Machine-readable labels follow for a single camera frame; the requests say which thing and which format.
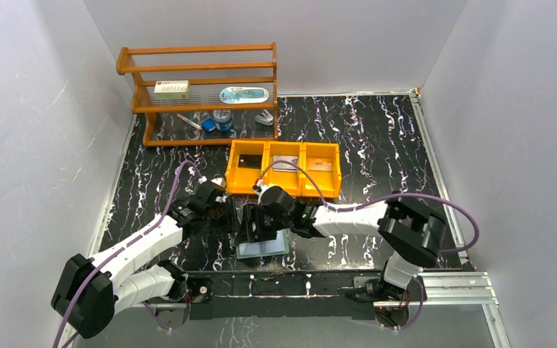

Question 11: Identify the white red box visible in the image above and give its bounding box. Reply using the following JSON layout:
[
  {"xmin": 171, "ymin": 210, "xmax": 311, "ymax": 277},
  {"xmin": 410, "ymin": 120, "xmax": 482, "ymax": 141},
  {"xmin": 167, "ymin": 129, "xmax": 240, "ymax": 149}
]
[{"xmin": 154, "ymin": 80, "xmax": 190, "ymax": 100}]

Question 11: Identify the small blue block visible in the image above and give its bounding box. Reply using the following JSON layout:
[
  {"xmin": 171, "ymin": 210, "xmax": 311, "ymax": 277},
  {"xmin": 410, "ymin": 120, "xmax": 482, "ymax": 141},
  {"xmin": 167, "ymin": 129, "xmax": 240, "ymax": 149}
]
[{"xmin": 201, "ymin": 118, "xmax": 216, "ymax": 133}]

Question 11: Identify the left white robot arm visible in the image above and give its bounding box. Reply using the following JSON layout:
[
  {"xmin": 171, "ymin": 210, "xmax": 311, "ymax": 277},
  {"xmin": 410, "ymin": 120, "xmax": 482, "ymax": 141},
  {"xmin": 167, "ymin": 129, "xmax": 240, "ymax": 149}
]
[{"xmin": 50, "ymin": 178, "xmax": 237, "ymax": 339}]

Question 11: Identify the orange wooden shelf rack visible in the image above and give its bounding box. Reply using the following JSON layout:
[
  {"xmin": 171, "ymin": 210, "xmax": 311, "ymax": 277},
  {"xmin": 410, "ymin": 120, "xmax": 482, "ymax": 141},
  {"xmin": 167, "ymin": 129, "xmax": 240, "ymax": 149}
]
[{"xmin": 116, "ymin": 43, "xmax": 279, "ymax": 148}]

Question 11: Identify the white marker pen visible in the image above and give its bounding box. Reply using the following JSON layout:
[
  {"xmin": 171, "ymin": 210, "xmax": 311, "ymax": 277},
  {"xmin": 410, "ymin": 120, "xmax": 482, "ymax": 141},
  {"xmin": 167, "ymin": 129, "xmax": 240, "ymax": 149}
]
[{"xmin": 176, "ymin": 113, "xmax": 203, "ymax": 130}]

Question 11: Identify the blue white jar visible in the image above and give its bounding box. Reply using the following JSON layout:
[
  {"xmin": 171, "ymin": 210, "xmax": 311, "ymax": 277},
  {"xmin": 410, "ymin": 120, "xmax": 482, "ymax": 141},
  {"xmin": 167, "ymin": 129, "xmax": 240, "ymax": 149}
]
[{"xmin": 213, "ymin": 109, "xmax": 233, "ymax": 133}]

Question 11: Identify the bronze card in bin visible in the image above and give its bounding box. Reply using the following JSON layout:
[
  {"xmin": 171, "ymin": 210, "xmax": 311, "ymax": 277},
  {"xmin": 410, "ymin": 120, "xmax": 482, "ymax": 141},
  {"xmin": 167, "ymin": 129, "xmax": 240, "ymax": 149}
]
[{"xmin": 308, "ymin": 158, "xmax": 334, "ymax": 172}]

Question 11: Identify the green card holder wallet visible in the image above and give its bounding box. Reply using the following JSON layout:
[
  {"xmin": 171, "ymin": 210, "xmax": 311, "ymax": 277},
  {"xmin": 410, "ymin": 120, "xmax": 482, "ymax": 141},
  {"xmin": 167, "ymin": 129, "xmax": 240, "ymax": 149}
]
[{"xmin": 236, "ymin": 229, "xmax": 289, "ymax": 260}]

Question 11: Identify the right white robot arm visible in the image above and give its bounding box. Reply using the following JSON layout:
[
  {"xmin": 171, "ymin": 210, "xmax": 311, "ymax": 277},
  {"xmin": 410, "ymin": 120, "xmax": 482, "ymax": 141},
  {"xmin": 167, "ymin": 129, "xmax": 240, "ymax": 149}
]
[{"xmin": 235, "ymin": 186, "xmax": 447, "ymax": 291}]

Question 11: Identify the black VIP card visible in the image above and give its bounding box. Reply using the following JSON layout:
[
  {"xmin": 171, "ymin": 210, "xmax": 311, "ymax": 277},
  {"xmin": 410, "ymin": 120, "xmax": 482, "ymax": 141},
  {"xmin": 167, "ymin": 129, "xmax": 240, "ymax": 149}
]
[{"xmin": 237, "ymin": 154, "xmax": 263, "ymax": 169}]

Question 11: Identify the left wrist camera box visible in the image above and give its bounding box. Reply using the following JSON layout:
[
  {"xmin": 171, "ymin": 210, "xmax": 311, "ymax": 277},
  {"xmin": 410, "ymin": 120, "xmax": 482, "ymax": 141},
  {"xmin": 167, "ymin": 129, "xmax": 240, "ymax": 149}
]
[{"xmin": 211, "ymin": 177, "xmax": 227, "ymax": 190}]

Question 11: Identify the blue blister pack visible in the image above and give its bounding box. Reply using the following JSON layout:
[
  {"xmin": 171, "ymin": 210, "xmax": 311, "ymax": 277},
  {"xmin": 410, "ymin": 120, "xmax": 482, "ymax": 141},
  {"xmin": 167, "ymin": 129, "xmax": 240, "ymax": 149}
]
[{"xmin": 219, "ymin": 86, "xmax": 270, "ymax": 104}]

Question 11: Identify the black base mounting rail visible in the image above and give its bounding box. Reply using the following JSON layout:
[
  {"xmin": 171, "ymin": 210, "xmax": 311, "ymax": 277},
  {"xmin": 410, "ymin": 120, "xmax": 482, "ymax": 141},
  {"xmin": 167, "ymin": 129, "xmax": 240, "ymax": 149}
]
[{"xmin": 141, "ymin": 270, "xmax": 429, "ymax": 322}]

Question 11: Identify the yellow three-compartment bin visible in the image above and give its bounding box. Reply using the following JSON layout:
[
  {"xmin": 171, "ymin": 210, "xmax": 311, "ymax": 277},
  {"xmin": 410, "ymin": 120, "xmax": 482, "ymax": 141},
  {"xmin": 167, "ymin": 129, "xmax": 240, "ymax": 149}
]
[{"xmin": 226, "ymin": 140, "xmax": 342, "ymax": 199}]

